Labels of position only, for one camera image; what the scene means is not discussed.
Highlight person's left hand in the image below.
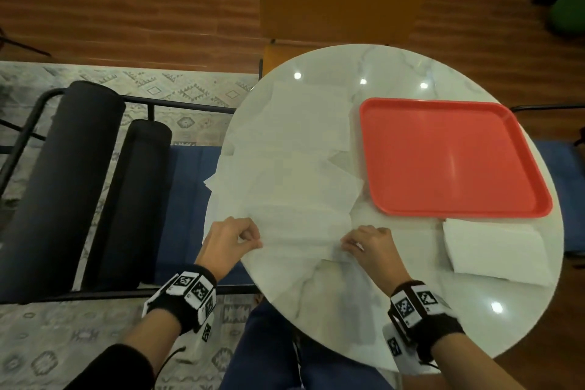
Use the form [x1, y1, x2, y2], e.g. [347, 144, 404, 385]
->
[194, 216, 264, 283]

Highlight person's right hand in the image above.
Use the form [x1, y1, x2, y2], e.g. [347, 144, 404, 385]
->
[340, 225, 412, 297]

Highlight stack of white napkins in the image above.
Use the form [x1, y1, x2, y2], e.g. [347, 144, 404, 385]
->
[442, 218, 555, 285]

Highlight pile of white paper napkins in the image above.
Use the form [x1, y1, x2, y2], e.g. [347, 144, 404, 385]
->
[203, 81, 365, 221]

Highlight red plastic tray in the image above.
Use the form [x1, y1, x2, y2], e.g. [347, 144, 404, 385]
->
[360, 97, 554, 219]

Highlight person's left forearm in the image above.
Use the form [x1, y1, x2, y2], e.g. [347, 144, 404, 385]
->
[63, 307, 183, 390]

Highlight person's right forearm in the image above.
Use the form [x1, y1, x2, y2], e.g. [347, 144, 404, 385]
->
[429, 332, 527, 390]

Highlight person's legs in blue jeans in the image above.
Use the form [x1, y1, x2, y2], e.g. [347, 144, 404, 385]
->
[219, 302, 403, 390]

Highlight blue chair with black bolsters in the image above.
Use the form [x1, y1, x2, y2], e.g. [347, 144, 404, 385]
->
[509, 103, 585, 258]
[0, 80, 261, 305]

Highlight green cushion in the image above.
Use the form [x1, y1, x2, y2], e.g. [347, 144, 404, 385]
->
[548, 0, 585, 37]

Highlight black marker wrist strap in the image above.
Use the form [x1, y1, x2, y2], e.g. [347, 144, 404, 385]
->
[387, 280, 466, 361]
[141, 264, 218, 336]

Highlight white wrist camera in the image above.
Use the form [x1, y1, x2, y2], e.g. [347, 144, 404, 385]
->
[191, 307, 216, 346]
[383, 321, 430, 376]

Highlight black camera cable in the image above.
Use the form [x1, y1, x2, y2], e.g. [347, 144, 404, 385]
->
[154, 345, 188, 379]

